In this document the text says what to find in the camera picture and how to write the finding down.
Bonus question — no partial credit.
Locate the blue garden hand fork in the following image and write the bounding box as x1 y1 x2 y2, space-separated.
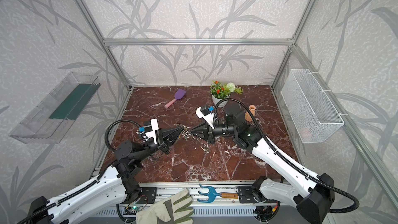
198 184 239 203

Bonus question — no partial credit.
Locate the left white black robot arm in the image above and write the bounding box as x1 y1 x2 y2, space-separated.
21 127 183 224

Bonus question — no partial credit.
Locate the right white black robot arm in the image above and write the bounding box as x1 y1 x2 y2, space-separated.
191 99 360 224

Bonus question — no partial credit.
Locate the small terracotta vase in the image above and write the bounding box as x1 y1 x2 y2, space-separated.
245 105 256 122

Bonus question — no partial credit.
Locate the white pot with flowers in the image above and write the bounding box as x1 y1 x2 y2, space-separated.
210 81 243 105

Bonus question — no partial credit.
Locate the purple pink toy spatula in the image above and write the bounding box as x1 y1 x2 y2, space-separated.
164 89 186 109

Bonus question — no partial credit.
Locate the green circuit board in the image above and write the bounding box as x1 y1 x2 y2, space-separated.
123 205 145 216

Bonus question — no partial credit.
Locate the white green work glove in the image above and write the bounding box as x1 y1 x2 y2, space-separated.
136 189 194 224

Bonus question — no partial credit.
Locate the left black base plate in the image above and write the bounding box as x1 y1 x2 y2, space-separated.
134 187 158 205

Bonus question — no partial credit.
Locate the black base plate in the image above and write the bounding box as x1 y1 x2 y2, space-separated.
236 186 258 204
134 187 158 205

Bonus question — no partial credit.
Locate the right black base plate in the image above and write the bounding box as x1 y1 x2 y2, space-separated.
236 186 258 204

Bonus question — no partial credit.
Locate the white wire mesh basket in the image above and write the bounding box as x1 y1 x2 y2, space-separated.
281 68 344 144

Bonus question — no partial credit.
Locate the clear plastic wall tray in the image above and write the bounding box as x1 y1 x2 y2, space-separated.
9 72 101 144

